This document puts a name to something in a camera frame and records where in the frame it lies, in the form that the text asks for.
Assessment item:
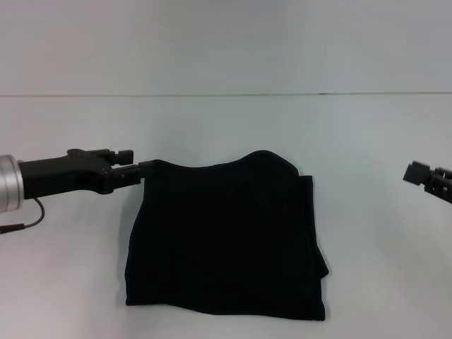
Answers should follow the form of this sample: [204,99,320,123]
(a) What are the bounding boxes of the black shirt with FREE print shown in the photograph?
[125,150,331,323]

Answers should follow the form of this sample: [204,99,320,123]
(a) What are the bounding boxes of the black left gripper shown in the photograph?
[16,148,157,200]

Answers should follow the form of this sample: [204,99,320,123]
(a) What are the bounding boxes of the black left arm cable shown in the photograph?
[0,196,45,235]

